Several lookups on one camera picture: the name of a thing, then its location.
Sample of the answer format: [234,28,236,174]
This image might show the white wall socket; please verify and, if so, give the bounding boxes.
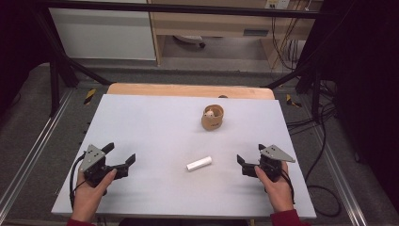
[264,0,291,10]

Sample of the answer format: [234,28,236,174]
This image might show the person's red sleeve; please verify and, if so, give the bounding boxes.
[66,218,97,226]
[270,208,311,226]

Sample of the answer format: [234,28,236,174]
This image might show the yellow black hazard tape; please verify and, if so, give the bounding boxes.
[285,93,303,109]
[83,88,98,105]

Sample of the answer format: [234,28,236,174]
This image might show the person's right red sleeve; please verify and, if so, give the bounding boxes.
[270,208,311,226]

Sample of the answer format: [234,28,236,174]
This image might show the black floor cable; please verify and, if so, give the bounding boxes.
[285,79,343,218]

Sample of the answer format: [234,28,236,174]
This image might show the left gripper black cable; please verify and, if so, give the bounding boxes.
[69,151,88,210]

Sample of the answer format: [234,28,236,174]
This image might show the white table board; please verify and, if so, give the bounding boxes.
[51,93,317,219]

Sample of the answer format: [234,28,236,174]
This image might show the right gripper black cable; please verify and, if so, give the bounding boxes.
[280,169,296,205]

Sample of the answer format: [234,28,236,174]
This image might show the hanging cables bundle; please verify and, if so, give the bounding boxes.
[270,0,314,72]

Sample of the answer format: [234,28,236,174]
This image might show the white cabinet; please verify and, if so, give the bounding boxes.
[48,0,157,61]

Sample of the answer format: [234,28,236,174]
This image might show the person's left red sleeve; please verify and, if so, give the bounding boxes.
[66,218,97,226]

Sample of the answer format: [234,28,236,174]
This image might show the brown paper cup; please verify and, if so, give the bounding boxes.
[200,104,225,132]

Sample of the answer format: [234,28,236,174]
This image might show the person's left hand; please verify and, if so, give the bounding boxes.
[71,168,118,223]

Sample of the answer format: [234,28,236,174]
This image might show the white cylinder tube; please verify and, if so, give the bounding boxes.
[185,155,213,172]

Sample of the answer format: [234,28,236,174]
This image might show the person's right hand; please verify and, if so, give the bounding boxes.
[253,161,295,214]

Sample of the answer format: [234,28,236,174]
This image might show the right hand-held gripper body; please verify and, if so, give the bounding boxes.
[241,144,296,183]

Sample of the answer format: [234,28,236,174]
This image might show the aluminium floor rail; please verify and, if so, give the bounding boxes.
[0,89,75,216]
[313,125,369,226]

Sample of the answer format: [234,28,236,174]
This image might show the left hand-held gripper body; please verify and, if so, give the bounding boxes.
[78,143,130,188]

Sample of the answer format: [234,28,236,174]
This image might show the black metal frame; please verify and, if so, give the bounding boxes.
[31,0,333,118]

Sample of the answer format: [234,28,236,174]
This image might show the wooden desk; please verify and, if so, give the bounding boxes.
[147,0,324,66]

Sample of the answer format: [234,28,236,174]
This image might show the wooden table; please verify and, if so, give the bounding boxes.
[106,82,277,101]

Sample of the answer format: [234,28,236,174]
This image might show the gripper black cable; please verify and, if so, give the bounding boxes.
[280,169,296,205]
[69,151,88,210]

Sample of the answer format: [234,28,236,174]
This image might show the office chair base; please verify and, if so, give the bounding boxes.
[172,35,207,49]

